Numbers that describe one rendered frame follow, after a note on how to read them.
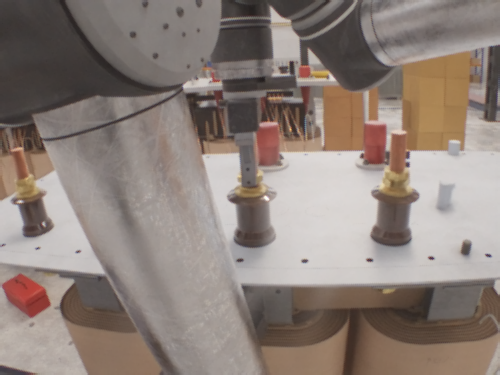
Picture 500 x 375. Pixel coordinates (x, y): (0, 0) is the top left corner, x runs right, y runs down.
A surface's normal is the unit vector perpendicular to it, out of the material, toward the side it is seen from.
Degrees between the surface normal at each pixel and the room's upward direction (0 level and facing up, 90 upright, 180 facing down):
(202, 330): 93
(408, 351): 90
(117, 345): 90
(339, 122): 90
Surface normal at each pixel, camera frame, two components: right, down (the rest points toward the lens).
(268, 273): -0.10, -0.85
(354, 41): -0.75, 0.46
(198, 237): 0.80, 0.11
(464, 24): -0.58, 0.73
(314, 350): 0.20, 0.33
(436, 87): -0.10, 0.36
